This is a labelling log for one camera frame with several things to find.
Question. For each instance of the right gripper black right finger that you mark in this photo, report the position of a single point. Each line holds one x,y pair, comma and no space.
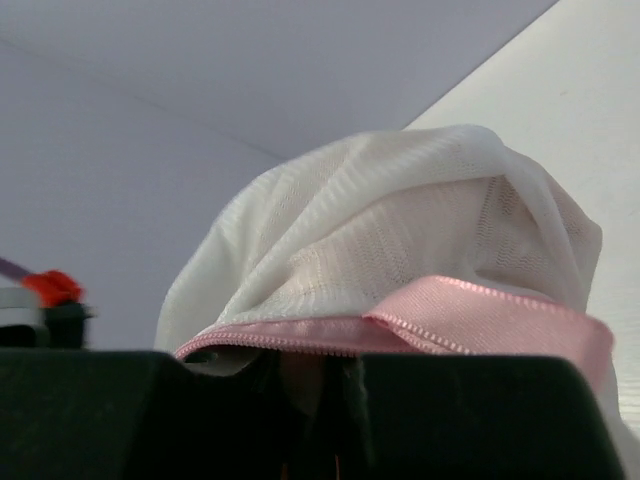
473,417

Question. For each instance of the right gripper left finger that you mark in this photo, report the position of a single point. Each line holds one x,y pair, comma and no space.
145,415

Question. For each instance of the white mesh laundry bag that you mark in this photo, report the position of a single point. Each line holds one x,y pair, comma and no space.
437,241

